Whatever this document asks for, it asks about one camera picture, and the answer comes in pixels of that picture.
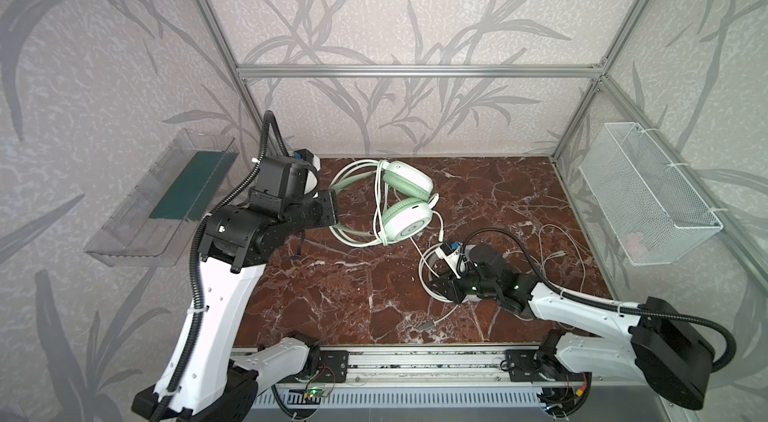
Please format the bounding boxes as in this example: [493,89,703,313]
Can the white headphone cable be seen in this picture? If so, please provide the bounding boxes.
[495,222,587,327]

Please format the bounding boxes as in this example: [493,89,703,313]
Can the mint green headphones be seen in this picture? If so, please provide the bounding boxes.
[330,159,439,248]

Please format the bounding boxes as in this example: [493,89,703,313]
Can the white headphones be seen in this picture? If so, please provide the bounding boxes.
[418,243,478,304]

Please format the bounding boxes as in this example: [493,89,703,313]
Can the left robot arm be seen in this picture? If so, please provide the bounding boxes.
[131,111,338,421]

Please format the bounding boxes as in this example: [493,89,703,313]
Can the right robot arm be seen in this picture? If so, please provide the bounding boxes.
[418,235,737,410]

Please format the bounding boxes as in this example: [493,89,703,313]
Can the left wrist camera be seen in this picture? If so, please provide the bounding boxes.
[294,149,320,199]

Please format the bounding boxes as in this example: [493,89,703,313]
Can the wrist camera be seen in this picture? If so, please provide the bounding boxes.
[435,242,467,278]
[294,149,320,199]

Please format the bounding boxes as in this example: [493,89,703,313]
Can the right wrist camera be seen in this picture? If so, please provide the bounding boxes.
[435,242,467,278]

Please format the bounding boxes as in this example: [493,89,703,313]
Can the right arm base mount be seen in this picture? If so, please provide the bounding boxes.
[499,349,591,386]

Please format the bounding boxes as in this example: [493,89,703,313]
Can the aluminium frame crossbar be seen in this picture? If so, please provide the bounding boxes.
[236,64,602,80]

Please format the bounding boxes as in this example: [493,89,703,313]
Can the clear plastic wall bin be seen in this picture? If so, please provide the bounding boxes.
[84,129,239,268]

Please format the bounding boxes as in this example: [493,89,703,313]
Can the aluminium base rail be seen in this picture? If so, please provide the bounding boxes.
[239,345,649,390]

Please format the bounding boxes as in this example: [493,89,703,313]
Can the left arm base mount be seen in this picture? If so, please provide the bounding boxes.
[283,349,350,384]

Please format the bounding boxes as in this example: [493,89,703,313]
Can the white wire mesh basket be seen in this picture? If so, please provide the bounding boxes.
[579,122,723,266]

